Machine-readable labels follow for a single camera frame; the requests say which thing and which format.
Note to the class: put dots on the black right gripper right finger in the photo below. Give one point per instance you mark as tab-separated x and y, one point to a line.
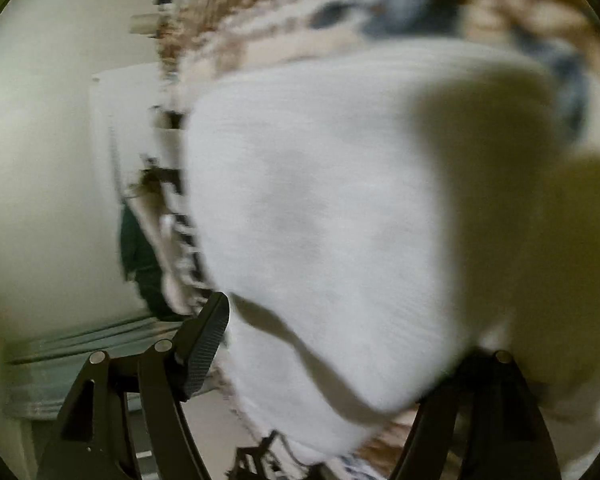
507	437

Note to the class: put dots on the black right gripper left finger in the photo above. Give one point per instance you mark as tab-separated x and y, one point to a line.
92	438

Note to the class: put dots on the white knit garment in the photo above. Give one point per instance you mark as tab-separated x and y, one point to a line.
374	216

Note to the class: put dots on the striped green curtain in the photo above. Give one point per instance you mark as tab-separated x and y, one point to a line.
40	372

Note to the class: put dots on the dark green garment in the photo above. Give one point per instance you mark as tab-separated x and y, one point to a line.
140	266

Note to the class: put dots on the white sock with black letters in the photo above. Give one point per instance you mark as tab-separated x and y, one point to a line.
164	216

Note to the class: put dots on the floral cream brown blanket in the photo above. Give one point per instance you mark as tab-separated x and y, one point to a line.
218	38

